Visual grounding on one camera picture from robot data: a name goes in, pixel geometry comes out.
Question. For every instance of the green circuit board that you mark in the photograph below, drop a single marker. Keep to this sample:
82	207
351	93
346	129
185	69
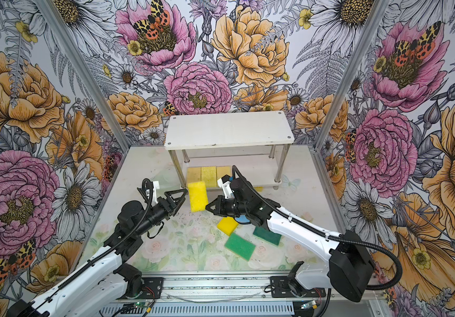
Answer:
136	305

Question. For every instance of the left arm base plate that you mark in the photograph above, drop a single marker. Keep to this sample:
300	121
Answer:
149	288

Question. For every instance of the pale yellow porous sponge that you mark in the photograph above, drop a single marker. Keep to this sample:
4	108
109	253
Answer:
209	176

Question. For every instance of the white vented cable duct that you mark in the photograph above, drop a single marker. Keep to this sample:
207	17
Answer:
275	308

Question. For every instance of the tan beige sponge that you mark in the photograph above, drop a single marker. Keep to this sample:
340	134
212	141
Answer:
193	175

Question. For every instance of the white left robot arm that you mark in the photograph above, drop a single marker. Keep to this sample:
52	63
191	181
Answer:
107	275

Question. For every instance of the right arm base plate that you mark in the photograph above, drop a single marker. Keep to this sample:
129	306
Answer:
283	287

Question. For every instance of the bright yellow sponge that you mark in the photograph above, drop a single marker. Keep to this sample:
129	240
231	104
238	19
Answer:
227	225

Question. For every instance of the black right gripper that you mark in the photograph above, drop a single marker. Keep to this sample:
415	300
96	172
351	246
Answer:
223	204

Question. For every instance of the white two-tier shelf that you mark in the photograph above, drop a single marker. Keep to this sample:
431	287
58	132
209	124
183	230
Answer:
256	142

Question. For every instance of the light blue sponge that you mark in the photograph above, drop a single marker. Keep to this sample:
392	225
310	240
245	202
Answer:
242	220

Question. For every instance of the yellow sponge green underside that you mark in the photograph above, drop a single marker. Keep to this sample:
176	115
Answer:
197	196

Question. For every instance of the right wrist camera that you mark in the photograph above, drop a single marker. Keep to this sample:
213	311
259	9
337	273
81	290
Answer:
224	184

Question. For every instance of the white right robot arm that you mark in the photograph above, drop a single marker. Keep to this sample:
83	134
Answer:
347	264

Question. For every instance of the dark green sponge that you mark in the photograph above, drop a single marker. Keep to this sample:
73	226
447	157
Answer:
267	236

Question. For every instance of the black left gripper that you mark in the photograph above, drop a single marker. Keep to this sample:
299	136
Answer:
166	203

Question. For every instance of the aluminium front rail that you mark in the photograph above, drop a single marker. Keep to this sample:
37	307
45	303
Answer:
178	286

